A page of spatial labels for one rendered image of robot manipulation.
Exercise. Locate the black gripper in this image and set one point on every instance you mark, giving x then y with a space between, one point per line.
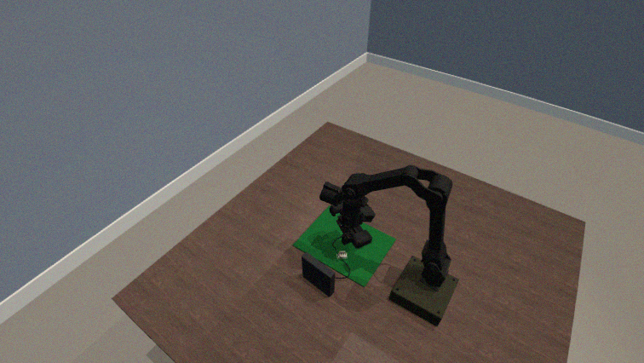
351 228

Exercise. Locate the black cable with plug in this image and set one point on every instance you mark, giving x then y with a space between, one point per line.
345 242

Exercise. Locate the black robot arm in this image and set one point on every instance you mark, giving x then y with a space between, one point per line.
434 257

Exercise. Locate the green circuit board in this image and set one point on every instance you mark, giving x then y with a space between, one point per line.
363 262

